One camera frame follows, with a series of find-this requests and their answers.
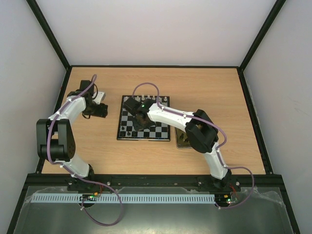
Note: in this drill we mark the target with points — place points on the black mounting rail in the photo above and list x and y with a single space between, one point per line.
202 183

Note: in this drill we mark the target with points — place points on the gold metal tin tray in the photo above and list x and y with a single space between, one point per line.
180 144

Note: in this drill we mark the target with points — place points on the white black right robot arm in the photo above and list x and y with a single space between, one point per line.
198 127

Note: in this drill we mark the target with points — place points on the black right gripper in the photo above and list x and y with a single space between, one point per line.
142 120

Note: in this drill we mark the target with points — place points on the black aluminium frame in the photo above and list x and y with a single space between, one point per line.
191 50

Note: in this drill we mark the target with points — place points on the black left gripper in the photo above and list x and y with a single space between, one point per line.
102 112

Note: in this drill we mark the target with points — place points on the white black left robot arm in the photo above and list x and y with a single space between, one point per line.
55 138

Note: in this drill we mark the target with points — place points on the black and grey chessboard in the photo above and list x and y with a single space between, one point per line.
160 132

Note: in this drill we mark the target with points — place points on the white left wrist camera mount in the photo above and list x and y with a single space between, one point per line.
99 97

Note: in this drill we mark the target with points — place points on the white slotted cable duct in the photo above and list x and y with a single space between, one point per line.
125 198

